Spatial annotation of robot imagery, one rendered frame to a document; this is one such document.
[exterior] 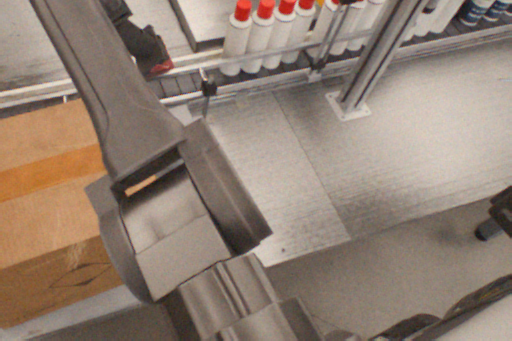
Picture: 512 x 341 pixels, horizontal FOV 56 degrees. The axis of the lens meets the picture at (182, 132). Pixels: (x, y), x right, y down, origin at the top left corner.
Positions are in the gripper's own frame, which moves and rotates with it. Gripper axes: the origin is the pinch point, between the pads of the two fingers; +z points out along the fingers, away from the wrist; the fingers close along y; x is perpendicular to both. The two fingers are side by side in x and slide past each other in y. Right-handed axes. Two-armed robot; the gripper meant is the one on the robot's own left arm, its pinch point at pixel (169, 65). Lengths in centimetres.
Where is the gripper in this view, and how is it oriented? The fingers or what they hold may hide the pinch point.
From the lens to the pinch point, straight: 109.5
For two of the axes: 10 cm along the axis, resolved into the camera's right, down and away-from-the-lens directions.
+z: 5.4, 2.8, 8.0
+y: -3.3, -8.0, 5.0
